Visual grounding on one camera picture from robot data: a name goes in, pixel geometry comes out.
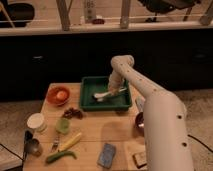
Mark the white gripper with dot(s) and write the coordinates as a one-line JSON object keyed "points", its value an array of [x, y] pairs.
{"points": [[116, 81]]}

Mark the white dish brush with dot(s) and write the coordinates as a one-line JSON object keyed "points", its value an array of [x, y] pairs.
{"points": [[101, 96]]}

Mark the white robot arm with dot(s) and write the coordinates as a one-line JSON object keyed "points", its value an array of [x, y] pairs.
{"points": [[165, 133]]}

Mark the wooden block brush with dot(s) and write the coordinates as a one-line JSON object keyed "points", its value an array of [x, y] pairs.
{"points": [[139, 159]]}

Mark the green plastic tray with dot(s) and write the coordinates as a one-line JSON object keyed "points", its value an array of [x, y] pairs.
{"points": [[98, 84]]}

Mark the light blue cloth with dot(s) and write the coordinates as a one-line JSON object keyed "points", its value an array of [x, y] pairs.
{"points": [[139, 103]]}

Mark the dark purple bowl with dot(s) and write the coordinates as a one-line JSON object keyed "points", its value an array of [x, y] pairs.
{"points": [[139, 122]]}

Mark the bunch of dark grapes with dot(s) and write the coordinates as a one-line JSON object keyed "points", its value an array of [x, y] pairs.
{"points": [[71, 112]]}

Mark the egg in bowl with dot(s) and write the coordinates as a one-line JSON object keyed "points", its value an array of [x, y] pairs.
{"points": [[61, 95]]}

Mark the orange bowl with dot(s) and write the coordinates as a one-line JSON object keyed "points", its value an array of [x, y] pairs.
{"points": [[51, 96]]}

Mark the green plastic cup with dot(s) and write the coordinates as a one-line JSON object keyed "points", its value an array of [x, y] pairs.
{"points": [[62, 125]]}

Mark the blue sponge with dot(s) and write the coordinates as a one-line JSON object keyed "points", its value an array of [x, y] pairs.
{"points": [[106, 156]]}

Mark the yellow corn cob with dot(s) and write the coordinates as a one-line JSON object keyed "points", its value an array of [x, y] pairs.
{"points": [[72, 141]]}

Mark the wooden table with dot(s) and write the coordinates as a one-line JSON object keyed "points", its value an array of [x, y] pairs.
{"points": [[97, 128]]}

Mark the small metal fork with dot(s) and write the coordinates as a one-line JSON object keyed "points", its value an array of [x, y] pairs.
{"points": [[55, 142]]}

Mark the white cup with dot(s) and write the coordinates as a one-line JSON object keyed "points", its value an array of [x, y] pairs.
{"points": [[37, 122]]}

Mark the black office chair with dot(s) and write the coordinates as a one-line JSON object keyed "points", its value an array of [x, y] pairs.
{"points": [[166, 6]]}

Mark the green pepper toy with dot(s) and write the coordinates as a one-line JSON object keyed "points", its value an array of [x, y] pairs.
{"points": [[54, 157]]}

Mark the metal measuring scoop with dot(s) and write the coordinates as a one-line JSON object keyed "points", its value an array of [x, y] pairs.
{"points": [[31, 145]]}

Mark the dark chair at left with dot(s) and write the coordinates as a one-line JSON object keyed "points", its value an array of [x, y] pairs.
{"points": [[20, 13]]}

